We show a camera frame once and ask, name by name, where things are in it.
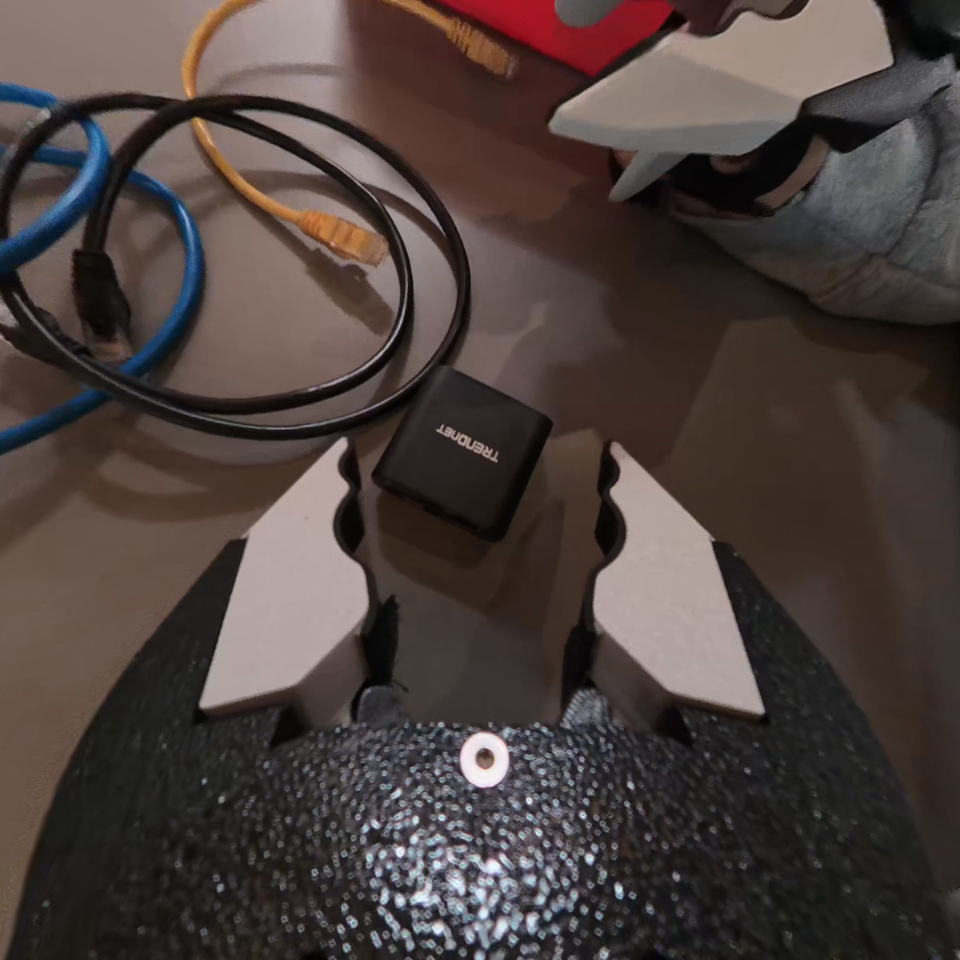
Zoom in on red plastic bin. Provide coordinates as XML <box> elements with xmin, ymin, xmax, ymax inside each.
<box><xmin>442</xmin><ymin>0</ymin><xmax>676</xmax><ymax>76</ymax></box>

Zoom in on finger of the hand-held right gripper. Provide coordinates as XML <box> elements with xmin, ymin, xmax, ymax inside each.
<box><xmin>549</xmin><ymin>0</ymin><xmax>897</xmax><ymax>204</ymax></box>
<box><xmin>678</xmin><ymin>0</ymin><xmax>811</xmax><ymax>37</ymax></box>

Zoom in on blue ethernet cable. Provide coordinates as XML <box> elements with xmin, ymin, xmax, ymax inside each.
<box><xmin>0</xmin><ymin>81</ymin><xmax>207</xmax><ymax>455</ymax></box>

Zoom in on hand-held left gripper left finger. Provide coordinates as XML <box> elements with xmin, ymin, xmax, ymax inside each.
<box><xmin>198</xmin><ymin>438</ymin><xmax>399</xmax><ymax>725</ymax></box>

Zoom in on black ethernet splitter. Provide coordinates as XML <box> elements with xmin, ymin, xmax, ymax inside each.
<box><xmin>371</xmin><ymin>366</ymin><xmax>555</xmax><ymax>543</ymax></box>

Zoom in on person's right forearm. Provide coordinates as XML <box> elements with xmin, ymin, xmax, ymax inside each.
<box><xmin>675</xmin><ymin>67</ymin><xmax>960</xmax><ymax>325</ymax></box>

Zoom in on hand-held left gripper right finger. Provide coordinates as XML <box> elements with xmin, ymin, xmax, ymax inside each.
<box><xmin>562</xmin><ymin>440</ymin><xmax>766</xmax><ymax>725</ymax></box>

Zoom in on yellow ethernet cable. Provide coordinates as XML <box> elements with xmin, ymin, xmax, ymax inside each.
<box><xmin>182</xmin><ymin>0</ymin><xmax>519</xmax><ymax>265</ymax></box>

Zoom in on black ethernet cable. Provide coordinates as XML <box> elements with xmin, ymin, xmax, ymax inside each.
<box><xmin>0</xmin><ymin>93</ymin><xmax>472</xmax><ymax>442</ymax></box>

